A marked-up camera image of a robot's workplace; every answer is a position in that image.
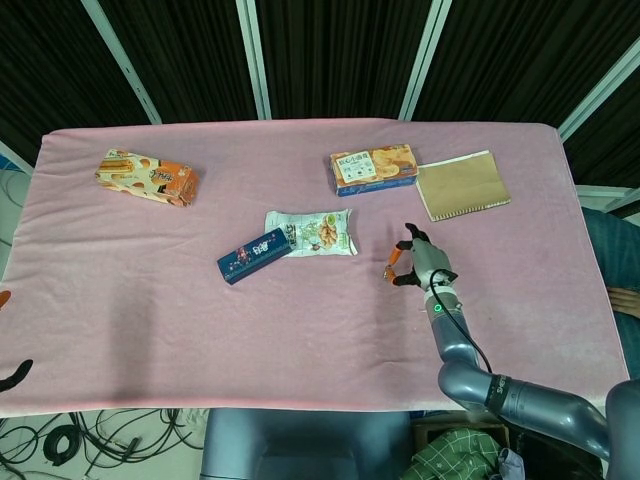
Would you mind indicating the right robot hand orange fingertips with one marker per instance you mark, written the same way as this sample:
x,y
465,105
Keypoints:
x,y
432,262

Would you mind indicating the brown spiral notebook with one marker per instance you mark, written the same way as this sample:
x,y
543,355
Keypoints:
x,y
462,185

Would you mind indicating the blue biscuit box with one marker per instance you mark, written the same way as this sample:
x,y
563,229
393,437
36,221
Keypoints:
x,y
372,170

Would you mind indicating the white green snack bag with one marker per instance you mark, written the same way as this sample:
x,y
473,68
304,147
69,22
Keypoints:
x,y
320,232

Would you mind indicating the navy blue pencil case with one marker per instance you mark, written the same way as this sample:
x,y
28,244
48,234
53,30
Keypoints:
x,y
252,255

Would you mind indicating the green plaid cloth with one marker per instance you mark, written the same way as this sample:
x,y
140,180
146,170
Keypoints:
x,y
450,455

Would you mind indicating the grey robot torso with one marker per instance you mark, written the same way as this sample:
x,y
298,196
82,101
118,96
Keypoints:
x,y
300,440

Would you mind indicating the pink table cloth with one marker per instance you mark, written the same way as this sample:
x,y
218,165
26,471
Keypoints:
x,y
200,325

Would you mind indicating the orange cream snack box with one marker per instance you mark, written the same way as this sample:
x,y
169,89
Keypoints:
x,y
145,175

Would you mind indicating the black pleated curtain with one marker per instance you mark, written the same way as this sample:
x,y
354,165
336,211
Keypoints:
x,y
200,50

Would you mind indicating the white frame post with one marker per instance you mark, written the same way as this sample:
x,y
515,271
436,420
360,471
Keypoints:
x,y
255,60
125,65
422,60
600,85

